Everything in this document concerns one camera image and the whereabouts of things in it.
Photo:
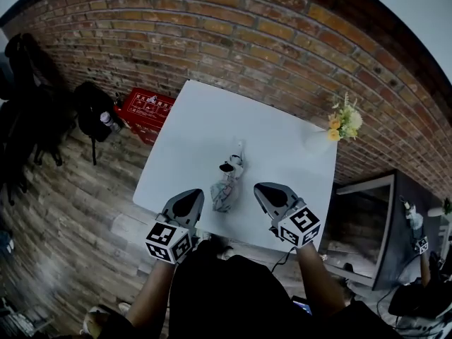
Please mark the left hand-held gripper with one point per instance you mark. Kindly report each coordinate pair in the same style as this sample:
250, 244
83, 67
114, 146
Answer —
169, 240

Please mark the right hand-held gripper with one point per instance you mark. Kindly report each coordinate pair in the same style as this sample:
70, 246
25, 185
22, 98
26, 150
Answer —
300, 226

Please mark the person's right forearm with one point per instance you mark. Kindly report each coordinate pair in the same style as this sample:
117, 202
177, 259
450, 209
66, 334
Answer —
318, 281

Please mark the person's left forearm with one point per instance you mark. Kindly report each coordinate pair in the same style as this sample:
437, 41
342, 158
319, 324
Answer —
152, 291

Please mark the black lit-screen device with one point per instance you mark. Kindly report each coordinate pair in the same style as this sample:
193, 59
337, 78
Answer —
302, 306

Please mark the person's black shirt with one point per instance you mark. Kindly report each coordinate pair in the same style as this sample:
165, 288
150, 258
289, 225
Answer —
229, 302

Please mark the dark grey table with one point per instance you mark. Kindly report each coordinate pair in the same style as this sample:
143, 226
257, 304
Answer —
395, 224

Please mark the yellow flower bouquet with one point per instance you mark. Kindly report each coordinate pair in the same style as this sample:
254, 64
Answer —
347, 122

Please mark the white table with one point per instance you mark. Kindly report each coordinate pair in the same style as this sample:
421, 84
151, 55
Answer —
212, 125

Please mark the clear water bottle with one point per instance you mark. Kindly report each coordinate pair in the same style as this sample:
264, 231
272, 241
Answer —
107, 120

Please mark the red box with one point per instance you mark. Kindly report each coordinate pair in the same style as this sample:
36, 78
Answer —
148, 104

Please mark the red fire extinguisher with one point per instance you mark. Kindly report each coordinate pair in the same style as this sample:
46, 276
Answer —
118, 109

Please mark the black backpack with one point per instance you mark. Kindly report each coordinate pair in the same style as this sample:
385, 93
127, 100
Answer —
92, 115

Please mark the small green plant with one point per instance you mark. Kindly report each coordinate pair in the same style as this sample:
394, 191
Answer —
447, 207

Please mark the grey metal rack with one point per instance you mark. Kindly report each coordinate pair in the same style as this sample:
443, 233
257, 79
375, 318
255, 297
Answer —
21, 321

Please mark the black office chair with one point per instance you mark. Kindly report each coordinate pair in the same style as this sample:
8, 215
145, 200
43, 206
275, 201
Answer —
14, 154
39, 101

